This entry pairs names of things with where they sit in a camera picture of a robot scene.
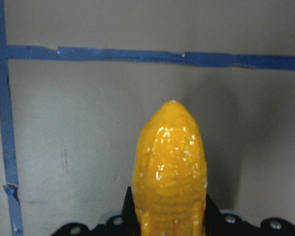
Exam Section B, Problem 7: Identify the yellow corn cob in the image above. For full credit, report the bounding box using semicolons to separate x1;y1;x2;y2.
131;100;207;236

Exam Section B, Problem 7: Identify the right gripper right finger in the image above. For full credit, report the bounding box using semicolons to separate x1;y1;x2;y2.
205;193;222;236

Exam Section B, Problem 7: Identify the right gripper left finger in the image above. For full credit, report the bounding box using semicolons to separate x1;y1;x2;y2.
121;186;140;236

